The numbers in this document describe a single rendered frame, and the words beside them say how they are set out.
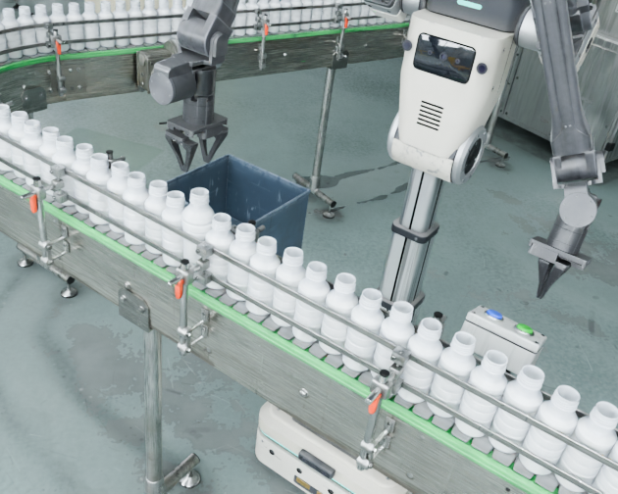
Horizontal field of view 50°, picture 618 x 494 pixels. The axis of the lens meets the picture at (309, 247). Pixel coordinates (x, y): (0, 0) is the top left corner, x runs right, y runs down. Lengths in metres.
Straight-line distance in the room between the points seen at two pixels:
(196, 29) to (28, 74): 1.51
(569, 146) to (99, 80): 1.98
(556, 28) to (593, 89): 3.67
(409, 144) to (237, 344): 0.67
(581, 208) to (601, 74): 3.62
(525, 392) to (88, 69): 2.09
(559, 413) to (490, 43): 0.82
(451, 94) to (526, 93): 3.46
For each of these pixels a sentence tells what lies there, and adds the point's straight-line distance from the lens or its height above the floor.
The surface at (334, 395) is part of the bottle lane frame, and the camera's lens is 1.30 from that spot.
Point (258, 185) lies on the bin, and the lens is 2.04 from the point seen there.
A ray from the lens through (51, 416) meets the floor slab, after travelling 2.55.
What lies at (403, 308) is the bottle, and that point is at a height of 1.15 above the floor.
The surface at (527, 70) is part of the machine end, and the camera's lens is 5.05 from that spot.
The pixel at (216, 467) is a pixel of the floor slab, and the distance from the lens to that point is 2.36.
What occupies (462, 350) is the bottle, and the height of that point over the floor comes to 1.15.
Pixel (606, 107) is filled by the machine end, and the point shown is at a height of 0.50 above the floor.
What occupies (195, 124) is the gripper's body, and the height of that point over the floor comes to 1.36.
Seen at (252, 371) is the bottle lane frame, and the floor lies 0.88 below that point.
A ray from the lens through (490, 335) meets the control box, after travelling 1.28.
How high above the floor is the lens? 1.87
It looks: 33 degrees down
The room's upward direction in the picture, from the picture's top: 8 degrees clockwise
